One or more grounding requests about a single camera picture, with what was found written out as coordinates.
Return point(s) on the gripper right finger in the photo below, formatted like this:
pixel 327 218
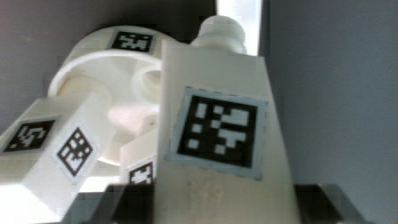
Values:
pixel 325 206

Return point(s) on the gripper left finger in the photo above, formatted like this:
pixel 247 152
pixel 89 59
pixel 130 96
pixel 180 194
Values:
pixel 119 206

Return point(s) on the white L-shaped fence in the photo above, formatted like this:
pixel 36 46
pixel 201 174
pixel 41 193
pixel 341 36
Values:
pixel 242 10

